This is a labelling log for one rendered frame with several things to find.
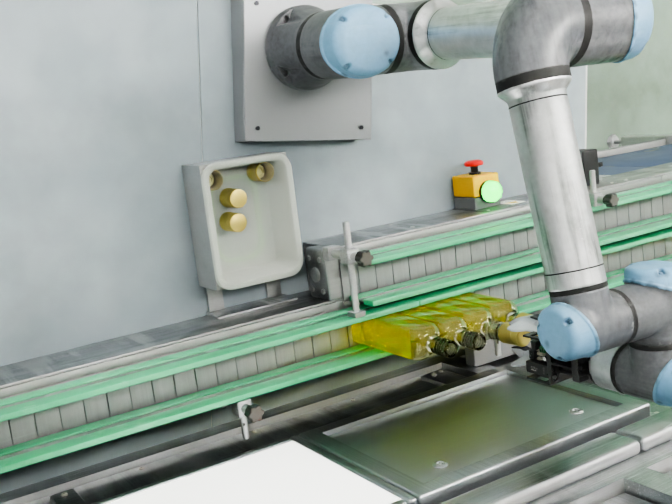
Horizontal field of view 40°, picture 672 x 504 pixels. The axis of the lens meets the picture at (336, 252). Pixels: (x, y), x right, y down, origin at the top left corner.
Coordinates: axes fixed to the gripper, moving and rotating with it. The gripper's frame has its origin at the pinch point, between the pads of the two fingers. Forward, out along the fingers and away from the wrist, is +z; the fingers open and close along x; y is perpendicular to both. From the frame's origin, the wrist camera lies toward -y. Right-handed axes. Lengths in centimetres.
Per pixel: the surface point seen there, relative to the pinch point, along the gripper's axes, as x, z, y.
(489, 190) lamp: -19.1, 32.4, -24.2
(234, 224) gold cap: -22, 36, 31
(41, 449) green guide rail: 2, 24, 73
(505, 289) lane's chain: 1.2, 29.5, -23.3
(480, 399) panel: 12.7, 9.6, 2.0
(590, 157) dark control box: -21, 34, -55
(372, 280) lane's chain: -7.8, 29.6, 8.4
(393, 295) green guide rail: -6.3, 21.5, 9.6
